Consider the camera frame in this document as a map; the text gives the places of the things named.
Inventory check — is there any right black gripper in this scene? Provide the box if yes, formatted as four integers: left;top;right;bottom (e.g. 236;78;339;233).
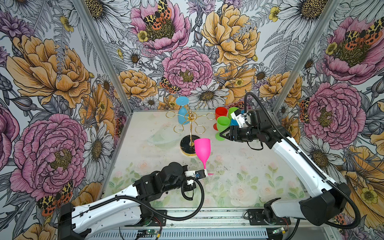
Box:
219;124;261;144

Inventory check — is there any green wine glass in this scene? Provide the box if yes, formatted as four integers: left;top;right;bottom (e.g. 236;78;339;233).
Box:
215;116;231;141
228;107;239;120

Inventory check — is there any red wine glass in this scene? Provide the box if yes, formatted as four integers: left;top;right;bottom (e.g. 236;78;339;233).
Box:
214;107;228;130

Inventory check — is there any pink wine glass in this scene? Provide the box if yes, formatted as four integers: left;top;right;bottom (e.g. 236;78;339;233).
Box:
194;138;211;172

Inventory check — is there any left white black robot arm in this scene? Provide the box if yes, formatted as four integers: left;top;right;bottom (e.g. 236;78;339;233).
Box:
58;162;208;240

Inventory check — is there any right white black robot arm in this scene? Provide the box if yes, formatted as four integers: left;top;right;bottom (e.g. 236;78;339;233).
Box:
220;126;360;228

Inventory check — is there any back light blue wine glass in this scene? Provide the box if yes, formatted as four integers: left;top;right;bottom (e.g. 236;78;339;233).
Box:
176;97;189;125

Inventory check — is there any left green circuit board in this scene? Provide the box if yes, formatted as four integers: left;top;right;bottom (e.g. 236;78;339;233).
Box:
135;230;161;240

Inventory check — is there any green circuit board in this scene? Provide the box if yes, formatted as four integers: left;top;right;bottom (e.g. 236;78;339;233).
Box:
272;227;286;235
135;230;161;240

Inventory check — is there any right green circuit board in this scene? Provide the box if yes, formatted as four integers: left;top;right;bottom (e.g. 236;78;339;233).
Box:
272;227;286;235

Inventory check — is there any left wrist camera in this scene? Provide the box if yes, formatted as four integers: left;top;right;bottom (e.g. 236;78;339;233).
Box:
184;169;209;185

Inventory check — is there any gold wire wine glass rack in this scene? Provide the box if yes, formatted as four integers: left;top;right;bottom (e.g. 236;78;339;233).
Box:
166;110;215;157

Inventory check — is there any right black corrugated cable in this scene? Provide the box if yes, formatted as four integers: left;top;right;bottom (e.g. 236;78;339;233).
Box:
243;91;361;230

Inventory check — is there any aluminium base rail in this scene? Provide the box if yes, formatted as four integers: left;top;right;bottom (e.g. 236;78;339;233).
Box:
76;206;337;232

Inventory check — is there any white vented cable duct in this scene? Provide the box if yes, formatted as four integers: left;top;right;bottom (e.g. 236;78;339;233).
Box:
90;228;269;240

